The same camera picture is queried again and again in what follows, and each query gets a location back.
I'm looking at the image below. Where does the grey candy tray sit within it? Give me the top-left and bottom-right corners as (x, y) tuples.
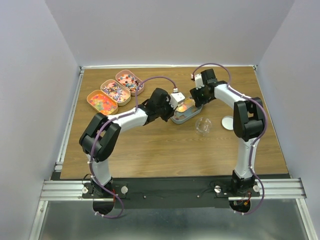
(170, 96), (203, 125)

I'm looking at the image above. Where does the clear plastic cup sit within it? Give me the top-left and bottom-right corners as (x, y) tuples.
(195, 117), (212, 136)

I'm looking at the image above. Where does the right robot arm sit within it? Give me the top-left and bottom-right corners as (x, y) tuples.
(190, 69), (268, 196)

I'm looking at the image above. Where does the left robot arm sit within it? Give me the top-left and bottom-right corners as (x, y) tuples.
(79, 88), (185, 200)

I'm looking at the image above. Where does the white round lid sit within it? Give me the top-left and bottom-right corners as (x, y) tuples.
(221, 115), (234, 131)

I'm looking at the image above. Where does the beige candy tray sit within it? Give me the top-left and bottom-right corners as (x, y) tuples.
(100, 79), (131, 107)

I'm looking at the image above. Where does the pink candy tray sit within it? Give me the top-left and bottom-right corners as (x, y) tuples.
(115, 69), (145, 96)

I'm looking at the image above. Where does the orange candy tray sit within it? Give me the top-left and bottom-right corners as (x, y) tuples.
(86, 90), (119, 116)

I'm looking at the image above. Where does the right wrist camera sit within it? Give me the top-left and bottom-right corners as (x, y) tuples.
(191, 73), (205, 90)

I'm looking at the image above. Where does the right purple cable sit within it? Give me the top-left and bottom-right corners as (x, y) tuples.
(190, 62), (269, 216)

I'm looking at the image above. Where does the purple cable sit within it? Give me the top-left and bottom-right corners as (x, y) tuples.
(190, 62), (269, 216)
(88, 76), (179, 220)

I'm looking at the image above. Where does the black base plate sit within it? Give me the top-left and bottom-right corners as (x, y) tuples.
(110, 176), (232, 210)

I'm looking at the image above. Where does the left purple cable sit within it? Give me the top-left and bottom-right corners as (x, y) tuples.
(88, 76), (179, 220)

